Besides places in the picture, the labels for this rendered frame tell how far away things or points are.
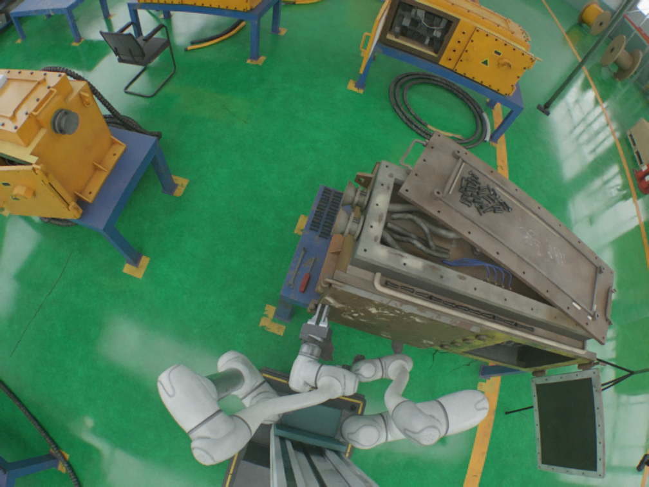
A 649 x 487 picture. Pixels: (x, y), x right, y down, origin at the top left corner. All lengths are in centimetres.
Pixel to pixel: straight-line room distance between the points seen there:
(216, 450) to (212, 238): 194
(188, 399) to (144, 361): 159
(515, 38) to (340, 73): 200
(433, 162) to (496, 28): 229
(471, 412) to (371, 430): 59
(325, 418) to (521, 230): 133
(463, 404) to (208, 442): 78
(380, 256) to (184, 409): 82
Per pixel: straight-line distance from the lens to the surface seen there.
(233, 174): 293
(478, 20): 350
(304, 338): 138
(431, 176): 143
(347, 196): 135
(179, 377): 101
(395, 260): 120
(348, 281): 124
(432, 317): 133
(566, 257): 174
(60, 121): 205
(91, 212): 232
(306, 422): 181
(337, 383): 132
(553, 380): 222
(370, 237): 120
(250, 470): 161
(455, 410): 112
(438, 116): 401
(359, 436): 159
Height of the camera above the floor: 238
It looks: 65 degrees down
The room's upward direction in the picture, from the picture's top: 22 degrees clockwise
